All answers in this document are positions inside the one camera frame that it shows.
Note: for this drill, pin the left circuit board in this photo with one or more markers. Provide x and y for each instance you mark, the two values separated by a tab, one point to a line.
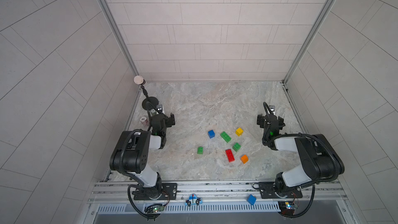
154	209

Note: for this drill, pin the right circuit board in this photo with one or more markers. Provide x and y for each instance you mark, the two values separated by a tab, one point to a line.
287	208

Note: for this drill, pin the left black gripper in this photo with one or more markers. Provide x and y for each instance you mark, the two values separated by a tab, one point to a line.
169	122

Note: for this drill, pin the aluminium front rail frame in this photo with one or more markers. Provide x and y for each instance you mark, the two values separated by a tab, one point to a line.
224	196

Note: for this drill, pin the blue cube on rail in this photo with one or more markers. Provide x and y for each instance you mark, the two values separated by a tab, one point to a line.
251	199

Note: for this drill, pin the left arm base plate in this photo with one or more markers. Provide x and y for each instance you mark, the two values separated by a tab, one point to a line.
161	191

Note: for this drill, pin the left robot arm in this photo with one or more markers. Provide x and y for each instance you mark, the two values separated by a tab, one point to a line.
131	155

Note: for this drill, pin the blue car toy sticker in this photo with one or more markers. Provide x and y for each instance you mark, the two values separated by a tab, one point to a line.
192	200

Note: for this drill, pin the orange square lego brick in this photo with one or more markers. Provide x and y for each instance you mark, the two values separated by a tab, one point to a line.
244	159

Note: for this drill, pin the blue square lego brick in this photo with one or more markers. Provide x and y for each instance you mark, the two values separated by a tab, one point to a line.
211	134

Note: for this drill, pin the small green lego brick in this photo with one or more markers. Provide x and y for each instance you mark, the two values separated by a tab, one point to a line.
200	150
236	147

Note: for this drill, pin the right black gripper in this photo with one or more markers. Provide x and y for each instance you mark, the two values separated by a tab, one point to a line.
263	120

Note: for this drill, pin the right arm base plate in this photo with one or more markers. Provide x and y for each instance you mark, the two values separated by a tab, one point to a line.
272	190

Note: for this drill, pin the pink white small cup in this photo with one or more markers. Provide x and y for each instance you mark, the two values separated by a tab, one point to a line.
144	121

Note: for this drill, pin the long green lego brick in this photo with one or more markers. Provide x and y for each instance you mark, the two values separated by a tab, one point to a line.
225	137

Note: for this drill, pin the circuit board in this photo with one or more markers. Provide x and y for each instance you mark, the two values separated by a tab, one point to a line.
287	208
154	209

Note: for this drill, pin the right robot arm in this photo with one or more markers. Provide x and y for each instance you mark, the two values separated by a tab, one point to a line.
319	162

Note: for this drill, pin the black microphone stand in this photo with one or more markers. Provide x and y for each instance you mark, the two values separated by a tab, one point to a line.
149	102

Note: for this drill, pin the long red lego brick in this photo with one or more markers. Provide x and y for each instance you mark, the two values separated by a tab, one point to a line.
230	155

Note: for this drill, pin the yellow square lego brick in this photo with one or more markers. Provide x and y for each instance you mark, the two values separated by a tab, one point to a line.
239	131

